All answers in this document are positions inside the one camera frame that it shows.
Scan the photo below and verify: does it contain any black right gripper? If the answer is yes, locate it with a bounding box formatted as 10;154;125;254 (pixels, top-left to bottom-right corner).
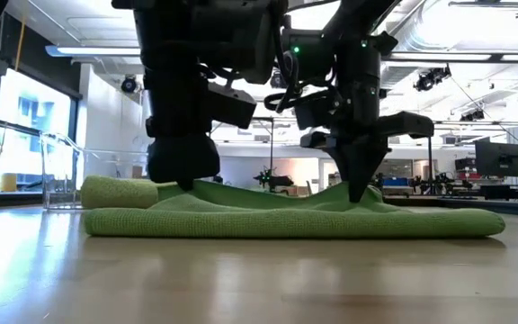
294;95;436;203

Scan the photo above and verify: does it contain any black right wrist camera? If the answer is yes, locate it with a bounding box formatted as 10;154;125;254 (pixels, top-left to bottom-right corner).
281;27;335;80

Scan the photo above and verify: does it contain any black track spotlight cluster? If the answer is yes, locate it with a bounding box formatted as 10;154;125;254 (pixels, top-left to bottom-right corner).
414;65;452;93
460;109;486;122

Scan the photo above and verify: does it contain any black computer monitor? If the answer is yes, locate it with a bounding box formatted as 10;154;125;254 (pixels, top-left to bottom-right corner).
474;141;518;178

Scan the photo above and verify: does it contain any yellow bin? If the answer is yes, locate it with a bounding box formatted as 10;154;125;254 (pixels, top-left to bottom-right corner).
0;173;18;194

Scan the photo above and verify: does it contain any yellow cable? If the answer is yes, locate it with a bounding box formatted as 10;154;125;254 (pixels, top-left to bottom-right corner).
13;13;29;73

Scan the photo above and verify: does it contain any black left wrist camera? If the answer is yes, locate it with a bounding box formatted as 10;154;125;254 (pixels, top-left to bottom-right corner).
190;0;281;86

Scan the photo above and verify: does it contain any clear plastic basket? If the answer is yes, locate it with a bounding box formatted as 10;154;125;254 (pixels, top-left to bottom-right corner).
40;131;152;211

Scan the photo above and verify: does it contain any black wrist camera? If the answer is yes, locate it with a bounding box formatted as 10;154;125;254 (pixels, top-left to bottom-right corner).
281;27;335;80
190;0;281;86

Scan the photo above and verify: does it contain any small black distant robot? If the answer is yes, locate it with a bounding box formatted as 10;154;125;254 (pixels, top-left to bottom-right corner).
253;167;295;191

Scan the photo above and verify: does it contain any lime green microfiber towel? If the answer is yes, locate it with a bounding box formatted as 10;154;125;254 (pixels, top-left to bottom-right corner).
80;175;162;210

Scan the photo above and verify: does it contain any black right camera cable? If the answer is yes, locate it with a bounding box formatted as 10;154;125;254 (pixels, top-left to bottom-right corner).
263;47;306;114

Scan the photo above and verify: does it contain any round black ceiling lamp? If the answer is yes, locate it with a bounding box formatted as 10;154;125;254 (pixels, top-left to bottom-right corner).
269;71;287;90
121;75;139;95

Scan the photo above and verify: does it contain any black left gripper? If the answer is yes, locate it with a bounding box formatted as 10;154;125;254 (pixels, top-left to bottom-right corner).
144;83;259;193

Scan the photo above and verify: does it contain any black metal table frame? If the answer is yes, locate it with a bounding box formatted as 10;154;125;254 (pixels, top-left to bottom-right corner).
426;134;435;195
257;116;276;178

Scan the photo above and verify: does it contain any ceiling light tube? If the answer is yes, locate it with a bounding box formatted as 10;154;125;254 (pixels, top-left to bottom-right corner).
45;44;141;58

